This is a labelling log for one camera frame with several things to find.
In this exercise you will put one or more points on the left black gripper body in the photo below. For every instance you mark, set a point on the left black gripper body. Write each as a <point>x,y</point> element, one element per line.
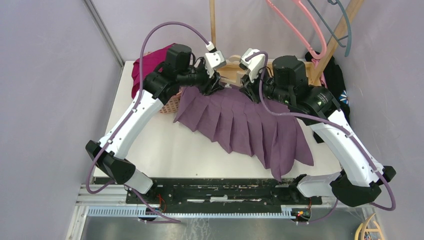
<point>205,86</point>

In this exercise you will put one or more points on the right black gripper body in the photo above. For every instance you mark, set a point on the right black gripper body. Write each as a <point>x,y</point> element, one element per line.
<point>253,87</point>

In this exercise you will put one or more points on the beige wooden hanger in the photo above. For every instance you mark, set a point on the beige wooden hanger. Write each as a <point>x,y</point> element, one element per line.
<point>231,73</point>

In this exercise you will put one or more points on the purple pleated skirt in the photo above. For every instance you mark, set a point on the purple pleated skirt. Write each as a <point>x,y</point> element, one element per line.
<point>240,125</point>

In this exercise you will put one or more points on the magenta skirt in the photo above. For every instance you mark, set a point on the magenta skirt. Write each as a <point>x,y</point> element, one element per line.
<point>149,63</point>

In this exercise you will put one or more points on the pink plastic hanger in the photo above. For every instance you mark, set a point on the pink plastic hanger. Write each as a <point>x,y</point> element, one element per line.
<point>299,32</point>

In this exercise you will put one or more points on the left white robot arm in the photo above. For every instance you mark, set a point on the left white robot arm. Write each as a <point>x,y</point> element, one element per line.
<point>156,89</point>

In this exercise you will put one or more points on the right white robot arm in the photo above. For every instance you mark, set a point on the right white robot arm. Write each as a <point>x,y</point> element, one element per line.
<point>361,177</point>

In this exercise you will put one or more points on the wooden hanger on floor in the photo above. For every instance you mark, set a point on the wooden hanger on floor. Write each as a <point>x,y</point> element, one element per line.
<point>369,230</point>

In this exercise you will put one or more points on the orange plastic basket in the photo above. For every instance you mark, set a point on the orange plastic basket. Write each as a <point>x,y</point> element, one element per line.
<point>172,106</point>

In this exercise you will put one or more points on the black floral garment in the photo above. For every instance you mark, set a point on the black floral garment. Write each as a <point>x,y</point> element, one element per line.
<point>332,78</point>

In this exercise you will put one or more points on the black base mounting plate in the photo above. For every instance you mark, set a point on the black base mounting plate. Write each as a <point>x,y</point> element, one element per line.
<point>222,195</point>

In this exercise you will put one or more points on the wooden clothes rack frame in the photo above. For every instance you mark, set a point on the wooden clothes rack frame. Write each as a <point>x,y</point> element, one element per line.
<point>314,71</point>

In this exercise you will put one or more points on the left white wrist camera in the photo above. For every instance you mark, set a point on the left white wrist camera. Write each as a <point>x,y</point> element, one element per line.
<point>214,59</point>

